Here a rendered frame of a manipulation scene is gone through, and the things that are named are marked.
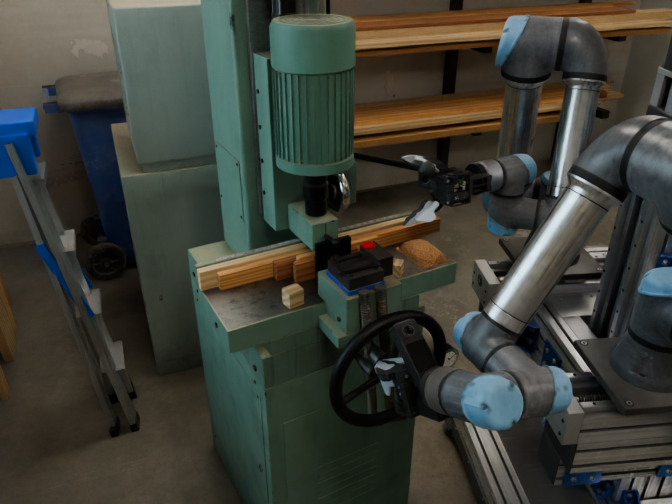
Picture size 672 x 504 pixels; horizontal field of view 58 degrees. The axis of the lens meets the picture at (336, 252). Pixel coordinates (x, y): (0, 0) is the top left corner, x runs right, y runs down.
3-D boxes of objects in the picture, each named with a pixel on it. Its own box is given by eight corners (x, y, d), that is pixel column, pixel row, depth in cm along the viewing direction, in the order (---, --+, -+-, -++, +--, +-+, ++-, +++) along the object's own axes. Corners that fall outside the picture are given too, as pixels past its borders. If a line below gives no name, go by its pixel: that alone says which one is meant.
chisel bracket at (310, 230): (312, 257, 143) (312, 225, 139) (288, 233, 153) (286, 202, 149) (340, 250, 146) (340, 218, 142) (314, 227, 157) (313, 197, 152)
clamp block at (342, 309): (344, 336, 129) (344, 301, 125) (316, 305, 140) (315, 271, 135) (402, 317, 135) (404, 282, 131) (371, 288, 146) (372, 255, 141)
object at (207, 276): (201, 291, 139) (198, 272, 137) (198, 287, 141) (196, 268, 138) (416, 234, 164) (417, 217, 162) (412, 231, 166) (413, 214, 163)
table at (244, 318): (244, 381, 121) (242, 357, 118) (198, 306, 144) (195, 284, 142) (480, 301, 146) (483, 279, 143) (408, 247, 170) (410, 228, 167)
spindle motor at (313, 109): (296, 184, 127) (291, 28, 112) (264, 158, 141) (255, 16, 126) (368, 169, 135) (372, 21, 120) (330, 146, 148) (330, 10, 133)
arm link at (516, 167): (536, 191, 144) (542, 157, 140) (501, 199, 140) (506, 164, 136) (513, 180, 151) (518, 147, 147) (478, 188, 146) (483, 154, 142)
